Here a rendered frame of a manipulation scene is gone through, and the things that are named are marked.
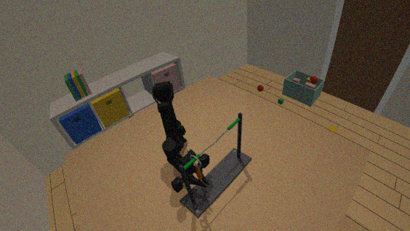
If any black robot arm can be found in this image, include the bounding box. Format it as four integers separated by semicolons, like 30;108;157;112
152;81;196;166

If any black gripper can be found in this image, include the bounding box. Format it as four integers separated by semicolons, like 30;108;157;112
172;153;209;193

